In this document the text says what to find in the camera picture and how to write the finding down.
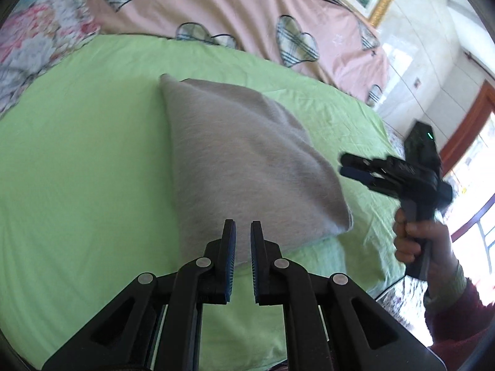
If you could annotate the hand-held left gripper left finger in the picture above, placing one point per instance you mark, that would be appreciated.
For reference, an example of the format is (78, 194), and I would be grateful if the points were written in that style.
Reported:
(231, 255)

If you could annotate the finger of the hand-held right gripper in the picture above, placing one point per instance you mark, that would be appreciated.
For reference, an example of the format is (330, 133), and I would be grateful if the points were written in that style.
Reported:
(359, 159)
(355, 174)

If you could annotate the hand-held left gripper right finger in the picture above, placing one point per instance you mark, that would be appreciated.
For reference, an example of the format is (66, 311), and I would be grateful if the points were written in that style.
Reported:
(256, 259)

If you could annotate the beige knitted sweater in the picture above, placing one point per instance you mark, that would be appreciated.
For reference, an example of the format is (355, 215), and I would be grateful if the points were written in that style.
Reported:
(239, 154)

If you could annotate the person's right hand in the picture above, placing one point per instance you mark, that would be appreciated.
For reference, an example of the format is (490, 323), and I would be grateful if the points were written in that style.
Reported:
(437, 239)

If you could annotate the bright window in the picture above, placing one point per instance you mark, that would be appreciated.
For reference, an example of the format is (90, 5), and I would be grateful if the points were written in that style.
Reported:
(475, 154)

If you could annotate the green bed sheet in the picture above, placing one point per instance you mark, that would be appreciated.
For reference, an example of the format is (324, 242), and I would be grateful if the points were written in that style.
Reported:
(85, 181)

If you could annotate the pink quilt with plaid hearts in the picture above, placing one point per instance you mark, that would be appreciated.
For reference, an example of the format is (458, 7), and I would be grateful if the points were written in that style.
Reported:
(239, 7)

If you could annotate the ruffled floral pillow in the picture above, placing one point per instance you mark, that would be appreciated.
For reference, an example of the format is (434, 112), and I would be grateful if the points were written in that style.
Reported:
(34, 46)

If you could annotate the wall switch plate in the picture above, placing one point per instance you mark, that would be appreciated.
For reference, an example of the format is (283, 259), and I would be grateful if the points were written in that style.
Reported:
(417, 83)

